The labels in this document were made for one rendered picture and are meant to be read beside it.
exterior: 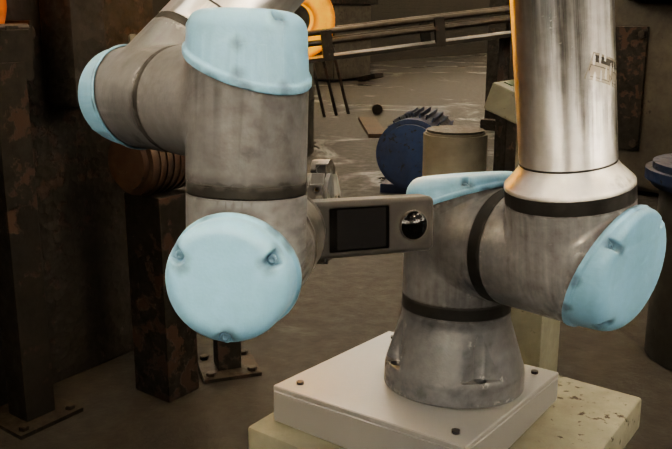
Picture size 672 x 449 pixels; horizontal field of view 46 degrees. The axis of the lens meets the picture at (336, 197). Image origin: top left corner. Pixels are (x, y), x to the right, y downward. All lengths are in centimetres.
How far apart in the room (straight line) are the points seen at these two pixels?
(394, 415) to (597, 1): 42
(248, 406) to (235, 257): 113
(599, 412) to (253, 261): 58
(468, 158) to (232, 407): 65
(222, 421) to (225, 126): 110
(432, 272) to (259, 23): 42
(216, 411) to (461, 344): 82
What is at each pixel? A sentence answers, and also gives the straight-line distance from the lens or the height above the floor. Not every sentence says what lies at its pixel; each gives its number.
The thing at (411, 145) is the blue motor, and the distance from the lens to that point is 313.
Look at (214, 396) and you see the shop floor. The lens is 160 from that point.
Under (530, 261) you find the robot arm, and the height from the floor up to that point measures 51.
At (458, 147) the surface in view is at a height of 49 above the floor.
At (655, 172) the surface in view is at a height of 42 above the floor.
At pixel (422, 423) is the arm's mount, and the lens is 79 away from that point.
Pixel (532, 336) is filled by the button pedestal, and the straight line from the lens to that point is 151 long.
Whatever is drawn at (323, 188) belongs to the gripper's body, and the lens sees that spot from 65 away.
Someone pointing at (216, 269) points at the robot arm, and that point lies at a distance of 44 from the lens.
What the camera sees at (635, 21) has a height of 71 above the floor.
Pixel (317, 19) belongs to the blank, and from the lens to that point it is 159.
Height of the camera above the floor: 72
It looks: 13 degrees down
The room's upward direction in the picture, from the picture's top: straight up
